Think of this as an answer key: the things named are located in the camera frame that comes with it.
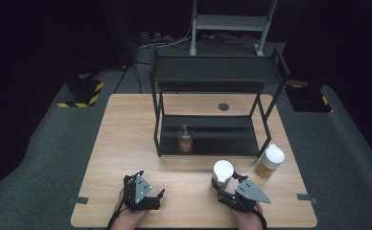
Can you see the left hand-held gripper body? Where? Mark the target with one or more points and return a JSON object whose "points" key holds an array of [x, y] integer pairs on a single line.
{"points": [[141, 191]]}

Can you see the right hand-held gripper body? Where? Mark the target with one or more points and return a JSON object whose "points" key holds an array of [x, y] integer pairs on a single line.
{"points": [[248, 193]]}

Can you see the clear jar of brown powder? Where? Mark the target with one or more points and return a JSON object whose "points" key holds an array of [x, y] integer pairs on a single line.
{"points": [[223, 171], [186, 143], [272, 156]]}

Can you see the black metal shelf rack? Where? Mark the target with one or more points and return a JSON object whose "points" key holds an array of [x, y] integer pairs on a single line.
{"points": [[216, 68]]}

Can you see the person's right hand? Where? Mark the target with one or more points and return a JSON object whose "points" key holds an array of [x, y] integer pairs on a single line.
{"points": [[246, 216]]}

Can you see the person's left hand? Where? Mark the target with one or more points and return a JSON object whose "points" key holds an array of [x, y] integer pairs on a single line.
{"points": [[133, 215]]}

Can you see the grey tape strip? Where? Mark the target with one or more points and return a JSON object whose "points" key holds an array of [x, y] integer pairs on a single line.
{"points": [[306, 198], [78, 200]]}

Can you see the dark round table grommet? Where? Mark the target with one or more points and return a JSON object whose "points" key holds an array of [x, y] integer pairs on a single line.
{"points": [[223, 107]]}

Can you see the black yellow striped stand base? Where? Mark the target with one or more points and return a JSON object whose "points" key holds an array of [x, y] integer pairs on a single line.
{"points": [[83, 91], [308, 99]]}

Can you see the power strip with plugs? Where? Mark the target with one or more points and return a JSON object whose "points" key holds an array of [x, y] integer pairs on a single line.
{"points": [[153, 37]]}

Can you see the grey metal stand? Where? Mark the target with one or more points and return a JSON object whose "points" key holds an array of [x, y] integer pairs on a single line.
{"points": [[230, 23]]}

